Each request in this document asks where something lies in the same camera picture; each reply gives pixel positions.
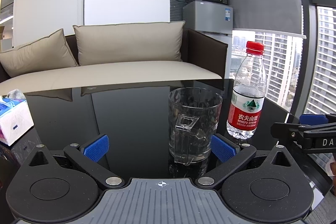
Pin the clear glass mug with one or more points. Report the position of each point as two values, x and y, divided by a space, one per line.
195 119

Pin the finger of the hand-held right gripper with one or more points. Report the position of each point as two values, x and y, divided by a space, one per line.
312 119
287 132

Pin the grey refrigerator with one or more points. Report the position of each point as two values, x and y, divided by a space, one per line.
207 19

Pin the blue and white tissue box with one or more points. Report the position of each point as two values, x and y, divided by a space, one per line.
15 121

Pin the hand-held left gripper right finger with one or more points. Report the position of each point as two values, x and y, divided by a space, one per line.
223 148

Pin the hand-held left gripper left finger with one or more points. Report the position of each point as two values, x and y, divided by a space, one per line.
95 148

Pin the brown and beige sofa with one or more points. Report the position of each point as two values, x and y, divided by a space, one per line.
118 74

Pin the clear plastic water bottle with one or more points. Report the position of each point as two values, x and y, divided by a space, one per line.
245 113

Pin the beige sofa cushion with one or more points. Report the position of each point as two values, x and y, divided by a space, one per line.
126 43
36 56

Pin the red bottle cap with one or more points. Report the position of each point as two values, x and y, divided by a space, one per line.
254 47

